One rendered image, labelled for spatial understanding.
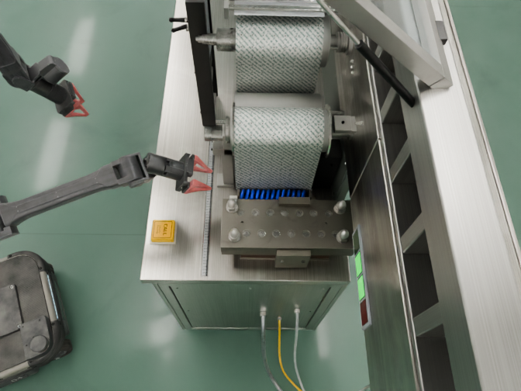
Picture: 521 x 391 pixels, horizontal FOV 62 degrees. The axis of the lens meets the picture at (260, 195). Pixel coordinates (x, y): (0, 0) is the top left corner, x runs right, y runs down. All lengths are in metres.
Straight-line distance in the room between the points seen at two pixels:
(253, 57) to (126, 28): 2.27
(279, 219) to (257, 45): 0.50
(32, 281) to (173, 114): 1.06
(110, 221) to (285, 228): 1.43
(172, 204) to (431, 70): 0.98
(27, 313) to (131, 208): 0.75
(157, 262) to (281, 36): 0.77
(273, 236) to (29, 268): 1.36
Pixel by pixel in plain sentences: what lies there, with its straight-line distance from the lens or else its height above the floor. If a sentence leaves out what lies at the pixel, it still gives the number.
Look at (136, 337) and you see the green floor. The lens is 2.33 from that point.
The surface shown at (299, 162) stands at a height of 1.19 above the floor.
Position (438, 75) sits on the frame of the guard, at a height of 1.69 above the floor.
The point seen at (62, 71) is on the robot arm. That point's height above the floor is 1.25.
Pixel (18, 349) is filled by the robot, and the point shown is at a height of 0.24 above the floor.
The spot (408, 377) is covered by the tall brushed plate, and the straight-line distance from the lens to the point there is 0.87.
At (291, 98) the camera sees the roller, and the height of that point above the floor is 1.23.
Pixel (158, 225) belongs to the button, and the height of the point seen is 0.92.
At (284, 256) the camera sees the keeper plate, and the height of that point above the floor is 1.02.
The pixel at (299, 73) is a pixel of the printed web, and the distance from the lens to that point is 1.31.
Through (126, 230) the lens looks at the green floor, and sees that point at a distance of 2.51.
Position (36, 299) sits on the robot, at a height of 0.24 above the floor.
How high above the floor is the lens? 2.23
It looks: 62 degrees down
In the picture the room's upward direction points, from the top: 4 degrees clockwise
